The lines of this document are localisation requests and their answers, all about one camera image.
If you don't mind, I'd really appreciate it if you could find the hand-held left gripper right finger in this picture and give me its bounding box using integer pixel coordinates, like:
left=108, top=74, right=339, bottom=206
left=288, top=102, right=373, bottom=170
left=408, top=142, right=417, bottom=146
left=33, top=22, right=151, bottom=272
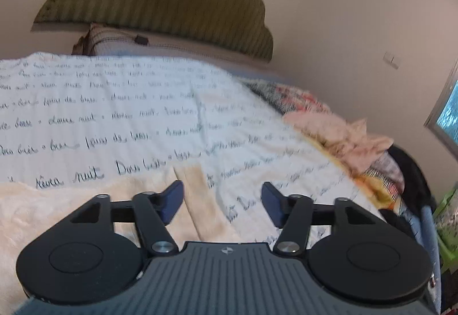
left=261, top=182, right=380, bottom=258

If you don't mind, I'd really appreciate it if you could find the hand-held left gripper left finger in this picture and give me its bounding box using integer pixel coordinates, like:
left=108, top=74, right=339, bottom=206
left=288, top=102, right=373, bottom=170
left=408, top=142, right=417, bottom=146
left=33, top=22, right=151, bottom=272
left=66, top=180, right=184, bottom=258

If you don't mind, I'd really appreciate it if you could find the pink crumpled cloth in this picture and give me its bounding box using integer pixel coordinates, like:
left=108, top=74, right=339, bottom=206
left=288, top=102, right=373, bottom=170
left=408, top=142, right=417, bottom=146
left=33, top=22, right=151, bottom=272
left=283, top=110, right=394, bottom=173

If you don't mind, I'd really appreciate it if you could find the floral patterned quilt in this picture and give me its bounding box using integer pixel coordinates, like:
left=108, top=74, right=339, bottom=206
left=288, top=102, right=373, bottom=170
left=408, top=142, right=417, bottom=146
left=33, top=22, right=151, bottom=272
left=243, top=81, right=333, bottom=115

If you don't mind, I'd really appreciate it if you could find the colourful striped cloth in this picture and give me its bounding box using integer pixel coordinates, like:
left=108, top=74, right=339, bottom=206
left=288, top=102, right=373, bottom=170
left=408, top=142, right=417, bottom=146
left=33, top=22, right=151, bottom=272
left=315, top=143, right=405, bottom=208

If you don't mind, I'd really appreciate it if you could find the white script-printed bed sheet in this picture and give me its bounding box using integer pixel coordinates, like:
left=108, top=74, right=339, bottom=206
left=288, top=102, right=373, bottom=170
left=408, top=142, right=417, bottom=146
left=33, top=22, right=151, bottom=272
left=0, top=52, right=387, bottom=244

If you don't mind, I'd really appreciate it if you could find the black cloth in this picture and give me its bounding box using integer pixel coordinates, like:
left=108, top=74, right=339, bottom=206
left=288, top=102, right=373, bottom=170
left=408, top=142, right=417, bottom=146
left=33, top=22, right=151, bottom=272
left=379, top=145, right=435, bottom=230

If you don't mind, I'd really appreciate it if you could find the blue cloth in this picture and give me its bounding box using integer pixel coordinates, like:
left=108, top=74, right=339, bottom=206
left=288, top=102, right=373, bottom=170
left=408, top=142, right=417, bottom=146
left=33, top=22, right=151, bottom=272
left=408, top=206, right=442, bottom=315

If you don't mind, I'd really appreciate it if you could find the checked pillow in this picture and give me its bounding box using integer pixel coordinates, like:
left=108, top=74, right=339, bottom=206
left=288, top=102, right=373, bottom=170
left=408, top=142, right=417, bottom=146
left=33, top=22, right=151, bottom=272
left=72, top=22, right=151, bottom=56

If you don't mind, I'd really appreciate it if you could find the green upholstered headboard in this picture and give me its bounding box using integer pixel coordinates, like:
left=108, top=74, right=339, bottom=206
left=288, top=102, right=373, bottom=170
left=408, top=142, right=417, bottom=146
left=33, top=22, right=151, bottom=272
left=33, top=0, right=274, bottom=62

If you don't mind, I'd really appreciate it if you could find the white wall switch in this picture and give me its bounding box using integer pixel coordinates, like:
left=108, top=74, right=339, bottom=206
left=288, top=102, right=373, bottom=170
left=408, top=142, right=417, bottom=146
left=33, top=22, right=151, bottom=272
left=383, top=51, right=400, bottom=70

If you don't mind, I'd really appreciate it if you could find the side wall window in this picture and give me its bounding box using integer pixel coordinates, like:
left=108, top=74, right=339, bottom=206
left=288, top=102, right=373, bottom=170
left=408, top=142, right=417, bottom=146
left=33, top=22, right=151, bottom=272
left=424, top=61, right=458, bottom=153

